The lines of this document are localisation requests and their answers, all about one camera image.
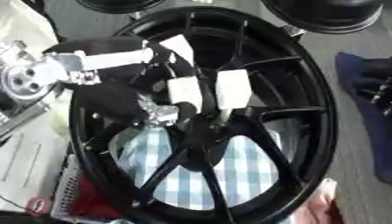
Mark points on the person's hand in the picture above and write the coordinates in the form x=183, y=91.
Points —
x=317, y=204

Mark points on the round red sticker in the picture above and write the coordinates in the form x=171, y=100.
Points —
x=38, y=205

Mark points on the red cloth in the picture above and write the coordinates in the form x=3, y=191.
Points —
x=94, y=201

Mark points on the white flat-headed pin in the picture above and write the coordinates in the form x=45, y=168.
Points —
x=233, y=87
x=184, y=90
x=178, y=48

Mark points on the dark blue fabric bag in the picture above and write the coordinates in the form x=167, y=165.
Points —
x=375, y=140

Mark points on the black spoked wheel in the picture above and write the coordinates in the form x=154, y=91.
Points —
x=301, y=87

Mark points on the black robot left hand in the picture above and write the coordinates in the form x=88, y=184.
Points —
x=109, y=96

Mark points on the white flat panel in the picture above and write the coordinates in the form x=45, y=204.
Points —
x=28, y=169

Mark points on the grey perforated panel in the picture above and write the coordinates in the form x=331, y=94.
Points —
x=65, y=189

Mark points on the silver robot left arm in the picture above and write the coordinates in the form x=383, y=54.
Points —
x=23, y=78

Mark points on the black round wheel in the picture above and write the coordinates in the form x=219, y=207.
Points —
x=120, y=4
x=326, y=13

